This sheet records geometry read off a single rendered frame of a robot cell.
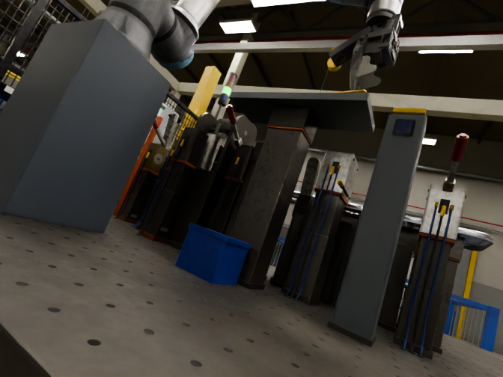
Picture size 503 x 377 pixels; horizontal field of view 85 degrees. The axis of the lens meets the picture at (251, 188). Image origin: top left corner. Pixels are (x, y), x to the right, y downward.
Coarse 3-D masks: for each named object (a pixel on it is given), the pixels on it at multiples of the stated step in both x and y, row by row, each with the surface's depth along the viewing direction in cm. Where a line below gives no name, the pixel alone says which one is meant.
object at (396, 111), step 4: (396, 108) 58; (400, 108) 57; (404, 108) 57; (408, 108) 57; (412, 108) 56; (416, 108) 56; (420, 108) 55; (424, 108) 55; (396, 112) 58; (400, 112) 57; (404, 112) 57; (408, 112) 56; (412, 112) 56; (416, 112) 56; (420, 112) 55; (424, 112) 55
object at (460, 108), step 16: (80, 0) 411; (96, 0) 421; (224, 0) 319; (240, 0) 311; (96, 16) 437; (176, 80) 589; (384, 96) 407; (400, 96) 398; (416, 96) 389; (432, 96) 380; (432, 112) 379; (448, 112) 368; (464, 112) 358; (480, 112) 351; (496, 112) 344
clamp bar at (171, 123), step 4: (172, 116) 124; (176, 116) 124; (168, 120) 125; (172, 120) 124; (176, 120) 125; (180, 120) 127; (168, 124) 124; (172, 124) 123; (176, 124) 125; (168, 128) 124; (172, 128) 124; (168, 132) 123; (172, 132) 124; (164, 136) 124; (168, 136) 123; (172, 136) 125; (164, 140) 124; (168, 140) 123
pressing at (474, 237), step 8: (296, 192) 92; (344, 208) 90; (352, 208) 82; (360, 208) 81; (344, 216) 100; (352, 216) 98; (408, 216) 74; (416, 224) 78; (464, 232) 67; (472, 232) 67; (480, 232) 66; (472, 240) 74; (480, 240) 72; (488, 240) 66; (464, 248) 81; (472, 248) 80; (480, 248) 78
